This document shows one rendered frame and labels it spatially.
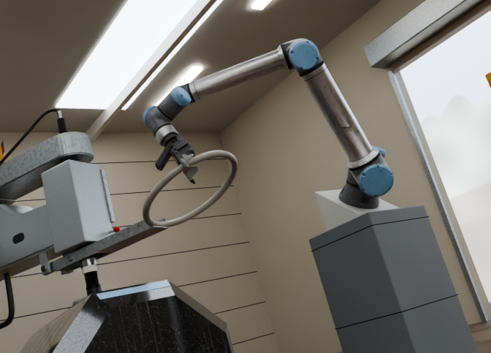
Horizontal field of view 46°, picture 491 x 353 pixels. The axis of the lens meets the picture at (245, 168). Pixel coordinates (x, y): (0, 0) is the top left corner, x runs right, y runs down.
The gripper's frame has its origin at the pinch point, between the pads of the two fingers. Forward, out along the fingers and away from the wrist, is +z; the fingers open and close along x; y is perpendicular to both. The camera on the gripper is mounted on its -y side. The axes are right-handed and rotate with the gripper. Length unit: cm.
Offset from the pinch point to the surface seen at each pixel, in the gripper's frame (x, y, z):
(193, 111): 542, 140, -371
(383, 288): 30, 42, 76
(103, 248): 43, -47, -15
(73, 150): 35, -34, -65
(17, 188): 63, -70, -82
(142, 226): 31.4, -26.5, -8.4
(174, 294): 16.9, -30.8, 31.6
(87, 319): 1, -62, 26
